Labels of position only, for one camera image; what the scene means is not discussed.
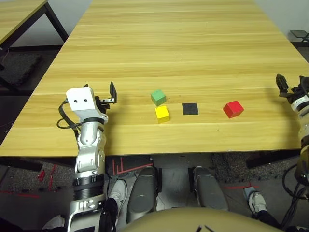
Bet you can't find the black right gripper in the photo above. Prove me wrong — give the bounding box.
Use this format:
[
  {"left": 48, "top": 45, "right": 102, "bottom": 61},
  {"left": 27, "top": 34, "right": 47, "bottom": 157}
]
[{"left": 276, "top": 73, "right": 309, "bottom": 103}]

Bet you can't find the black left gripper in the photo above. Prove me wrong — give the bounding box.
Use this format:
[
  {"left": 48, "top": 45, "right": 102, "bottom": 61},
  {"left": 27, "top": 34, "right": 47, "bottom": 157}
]
[{"left": 83, "top": 81, "right": 118, "bottom": 115}]

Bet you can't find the green wooden block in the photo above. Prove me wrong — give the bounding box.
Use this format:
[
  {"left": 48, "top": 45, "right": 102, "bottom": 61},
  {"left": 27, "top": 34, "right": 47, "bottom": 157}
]
[{"left": 150, "top": 88, "right": 167, "bottom": 106}]

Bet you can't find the red wooden block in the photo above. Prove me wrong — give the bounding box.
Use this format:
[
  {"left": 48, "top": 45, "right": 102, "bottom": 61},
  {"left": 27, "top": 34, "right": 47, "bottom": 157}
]
[{"left": 223, "top": 100, "right": 244, "bottom": 119}]

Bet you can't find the yellow wooden block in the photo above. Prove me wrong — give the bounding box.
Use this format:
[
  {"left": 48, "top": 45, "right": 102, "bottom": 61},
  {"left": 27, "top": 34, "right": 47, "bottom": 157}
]
[{"left": 155, "top": 105, "right": 170, "bottom": 123}]

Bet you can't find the dark grey stool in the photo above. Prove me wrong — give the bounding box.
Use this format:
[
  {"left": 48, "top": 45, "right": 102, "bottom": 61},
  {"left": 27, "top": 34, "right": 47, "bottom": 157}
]
[{"left": 289, "top": 29, "right": 309, "bottom": 44}]

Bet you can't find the dark foam floor mat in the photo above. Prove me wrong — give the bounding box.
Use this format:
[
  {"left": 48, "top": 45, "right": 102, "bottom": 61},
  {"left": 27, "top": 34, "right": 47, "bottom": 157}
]
[{"left": 0, "top": 53, "right": 42, "bottom": 86}]

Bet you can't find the black square mat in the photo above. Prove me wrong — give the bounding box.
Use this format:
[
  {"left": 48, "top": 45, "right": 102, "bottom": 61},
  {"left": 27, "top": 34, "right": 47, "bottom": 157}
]
[{"left": 182, "top": 102, "right": 199, "bottom": 116}]

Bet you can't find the speckled black floor mat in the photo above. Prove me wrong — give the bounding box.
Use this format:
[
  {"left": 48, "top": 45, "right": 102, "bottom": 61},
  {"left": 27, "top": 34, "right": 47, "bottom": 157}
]
[
  {"left": 0, "top": 161, "right": 74, "bottom": 193},
  {"left": 211, "top": 152, "right": 300, "bottom": 182}
]

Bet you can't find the white sneaker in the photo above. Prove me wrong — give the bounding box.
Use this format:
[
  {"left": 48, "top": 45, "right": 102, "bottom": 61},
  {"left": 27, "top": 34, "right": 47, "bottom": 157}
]
[
  {"left": 248, "top": 191, "right": 268, "bottom": 218},
  {"left": 108, "top": 179, "right": 128, "bottom": 214}
]

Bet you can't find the grey left robot foot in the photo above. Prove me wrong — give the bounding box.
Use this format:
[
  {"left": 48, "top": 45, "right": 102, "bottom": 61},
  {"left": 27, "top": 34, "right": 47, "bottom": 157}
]
[{"left": 126, "top": 166, "right": 159, "bottom": 224}]

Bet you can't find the grey robot foot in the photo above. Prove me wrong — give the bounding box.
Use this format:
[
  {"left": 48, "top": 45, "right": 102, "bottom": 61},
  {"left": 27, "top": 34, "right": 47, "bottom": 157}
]
[
  {"left": 192, "top": 166, "right": 229, "bottom": 211},
  {"left": 126, "top": 166, "right": 159, "bottom": 224}
]

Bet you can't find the black trouser leg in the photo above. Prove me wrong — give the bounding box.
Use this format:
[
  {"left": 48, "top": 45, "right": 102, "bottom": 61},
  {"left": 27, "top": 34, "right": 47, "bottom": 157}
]
[
  {"left": 255, "top": 209, "right": 282, "bottom": 229},
  {"left": 100, "top": 197, "right": 119, "bottom": 232}
]

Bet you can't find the grey right robot foot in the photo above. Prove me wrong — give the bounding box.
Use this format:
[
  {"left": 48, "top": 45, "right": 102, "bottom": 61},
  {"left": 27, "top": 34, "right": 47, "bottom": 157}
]
[{"left": 192, "top": 166, "right": 229, "bottom": 211}]

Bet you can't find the tan robot torso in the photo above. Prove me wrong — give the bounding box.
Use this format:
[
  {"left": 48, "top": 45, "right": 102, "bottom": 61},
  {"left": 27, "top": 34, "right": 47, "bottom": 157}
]
[{"left": 120, "top": 207, "right": 283, "bottom": 232}]

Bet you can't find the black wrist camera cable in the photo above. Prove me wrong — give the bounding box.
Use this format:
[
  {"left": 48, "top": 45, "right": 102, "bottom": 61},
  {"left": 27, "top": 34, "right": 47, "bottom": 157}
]
[{"left": 56, "top": 98, "right": 82, "bottom": 132}]

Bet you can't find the wooden table with black frame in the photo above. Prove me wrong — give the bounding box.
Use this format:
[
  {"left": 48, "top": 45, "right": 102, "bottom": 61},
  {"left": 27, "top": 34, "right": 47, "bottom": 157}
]
[{"left": 0, "top": 0, "right": 70, "bottom": 97}]

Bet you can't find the black cable bundle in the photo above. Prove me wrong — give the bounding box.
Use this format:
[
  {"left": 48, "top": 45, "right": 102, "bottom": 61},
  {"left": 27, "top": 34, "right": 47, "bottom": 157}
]
[{"left": 281, "top": 163, "right": 309, "bottom": 227}]

